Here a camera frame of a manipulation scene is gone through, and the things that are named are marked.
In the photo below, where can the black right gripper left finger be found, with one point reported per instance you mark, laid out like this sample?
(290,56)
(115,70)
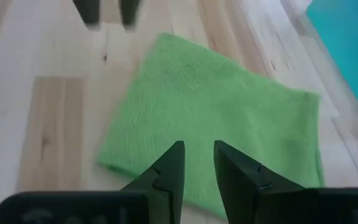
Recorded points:
(166,186)

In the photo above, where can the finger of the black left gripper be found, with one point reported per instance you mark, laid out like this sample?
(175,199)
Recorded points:
(129,12)
(89,12)

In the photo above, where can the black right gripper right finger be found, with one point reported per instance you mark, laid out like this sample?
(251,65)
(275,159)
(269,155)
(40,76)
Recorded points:
(247,193)

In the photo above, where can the green microfiber towel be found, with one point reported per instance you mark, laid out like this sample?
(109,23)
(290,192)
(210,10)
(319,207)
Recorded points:
(213,93)

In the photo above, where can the teal plastic basket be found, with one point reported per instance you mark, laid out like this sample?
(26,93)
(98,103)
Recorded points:
(346,46)

